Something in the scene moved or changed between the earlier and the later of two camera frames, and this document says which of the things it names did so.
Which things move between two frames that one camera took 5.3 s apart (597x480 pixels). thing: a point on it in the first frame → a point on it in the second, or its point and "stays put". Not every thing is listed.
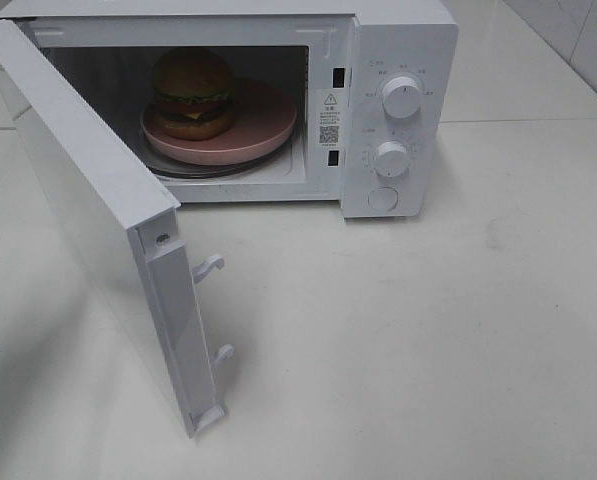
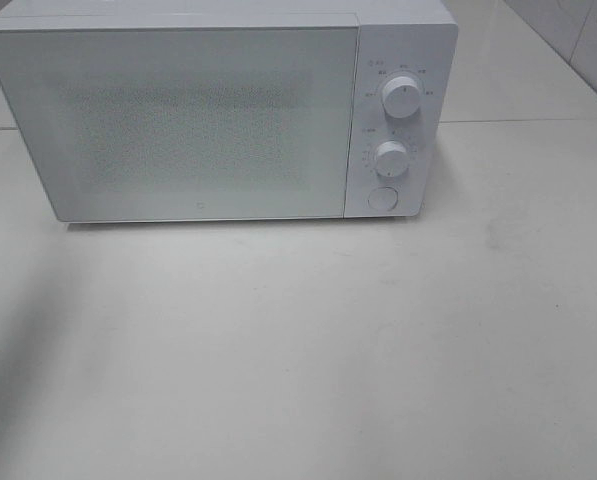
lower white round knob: [393, 158] stays put
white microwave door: [65, 210] → [185, 121]
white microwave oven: [350, 102] stays put
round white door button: [383, 198] stays put
